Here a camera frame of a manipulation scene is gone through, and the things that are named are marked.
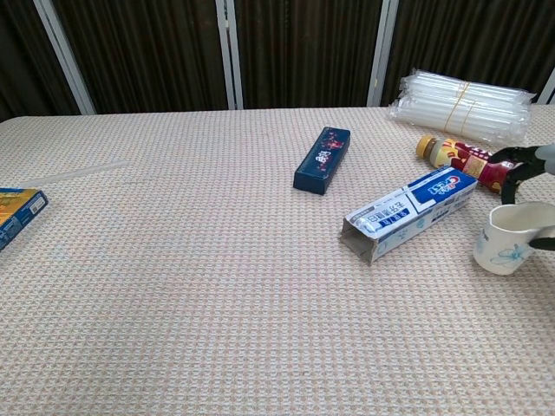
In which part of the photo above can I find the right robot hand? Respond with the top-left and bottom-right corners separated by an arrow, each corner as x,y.
485,145 -> 555,251

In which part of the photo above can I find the single clear straw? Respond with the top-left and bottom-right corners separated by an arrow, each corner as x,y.
19,159 -> 129,188

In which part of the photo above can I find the orange yellow snack box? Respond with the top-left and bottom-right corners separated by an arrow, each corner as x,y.
0,186 -> 49,253

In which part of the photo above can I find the bundle of wrapped straws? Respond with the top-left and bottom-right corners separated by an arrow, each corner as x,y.
388,68 -> 539,147

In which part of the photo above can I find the dark blue printed box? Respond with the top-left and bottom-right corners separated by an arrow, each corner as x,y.
292,126 -> 351,196

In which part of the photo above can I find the white paper cup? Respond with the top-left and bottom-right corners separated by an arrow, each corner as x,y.
472,201 -> 555,277

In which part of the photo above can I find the aluminium partition post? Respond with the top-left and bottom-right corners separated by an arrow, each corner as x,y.
215,0 -> 245,110
536,68 -> 555,106
366,0 -> 400,107
33,0 -> 97,115

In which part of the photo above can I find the black pleated curtain panel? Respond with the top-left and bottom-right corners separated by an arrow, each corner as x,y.
233,0 -> 385,109
381,0 -> 555,106
0,0 -> 82,123
51,0 -> 230,115

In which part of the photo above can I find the red label drink bottle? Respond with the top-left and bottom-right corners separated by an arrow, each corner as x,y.
415,134 -> 528,197

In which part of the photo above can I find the white blue toothpaste box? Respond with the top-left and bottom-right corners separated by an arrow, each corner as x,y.
338,164 -> 480,265

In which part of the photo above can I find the beige woven tablecloth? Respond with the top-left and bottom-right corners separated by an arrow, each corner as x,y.
0,103 -> 555,416

